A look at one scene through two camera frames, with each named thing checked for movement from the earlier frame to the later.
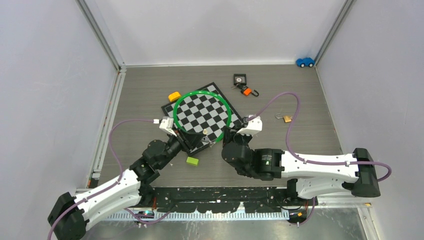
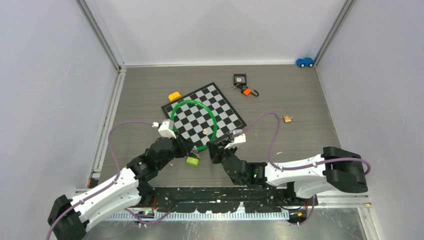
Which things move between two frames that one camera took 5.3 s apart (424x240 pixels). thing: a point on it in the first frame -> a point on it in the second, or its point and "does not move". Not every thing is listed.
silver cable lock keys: x=206 y=139 -> x=195 y=151
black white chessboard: x=199 y=118 does not move
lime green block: x=193 y=160 does not move
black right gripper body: x=238 y=138 -> x=221 y=154
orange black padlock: x=247 y=91 does not move
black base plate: x=225 y=199 does not move
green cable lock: x=180 y=127 -> x=212 y=113
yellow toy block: x=174 y=96 does not move
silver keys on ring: x=235 y=86 does not move
